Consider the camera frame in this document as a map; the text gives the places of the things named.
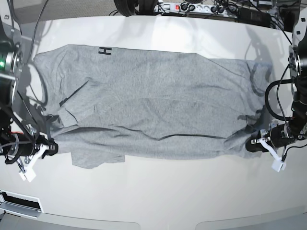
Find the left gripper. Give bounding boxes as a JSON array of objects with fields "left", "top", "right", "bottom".
[{"left": 245, "top": 122, "right": 298, "bottom": 153}]

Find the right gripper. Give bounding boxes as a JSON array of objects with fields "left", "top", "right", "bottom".
[{"left": 4, "top": 134, "right": 59, "bottom": 164}]

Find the grey t-shirt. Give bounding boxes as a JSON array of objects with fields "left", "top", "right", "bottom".
[{"left": 34, "top": 45, "right": 272, "bottom": 169}]

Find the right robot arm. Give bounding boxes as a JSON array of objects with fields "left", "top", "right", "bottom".
[{"left": 0, "top": 15, "right": 59, "bottom": 164}]

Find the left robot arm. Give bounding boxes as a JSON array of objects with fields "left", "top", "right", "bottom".
[{"left": 246, "top": 9, "right": 307, "bottom": 152}]

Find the black power adapter box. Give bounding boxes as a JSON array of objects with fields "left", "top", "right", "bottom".
[{"left": 237, "top": 8, "right": 272, "bottom": 28}]

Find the black wheel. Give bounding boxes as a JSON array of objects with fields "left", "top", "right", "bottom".
[{"left": 114, "top": 0, "right": 158, "bottom": 17}]

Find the white power strip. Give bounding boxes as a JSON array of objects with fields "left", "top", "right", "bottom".
[{"left": 153, "top": 2, "right": 239, "bottom": 17}]

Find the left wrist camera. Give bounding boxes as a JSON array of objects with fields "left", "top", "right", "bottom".
[{"left": 271, "top": 160, "right": 286, "bottom": 173}]

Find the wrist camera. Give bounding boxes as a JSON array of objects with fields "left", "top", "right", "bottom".
[
  {"left": 271, "top": 160, "right": 286, "bottom": 173},
  {"left": 19, "top": 167, "right": 36, "bottom": 182}
]

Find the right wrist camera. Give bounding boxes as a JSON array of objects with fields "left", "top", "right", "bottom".
[{"left": 19, "top": 167, "right": 36, "bottom": 182}]

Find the white slotted bracket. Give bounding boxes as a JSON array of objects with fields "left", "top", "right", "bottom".
[{"left": 0, "top": 190, "right": 44, "bottom": 219}]

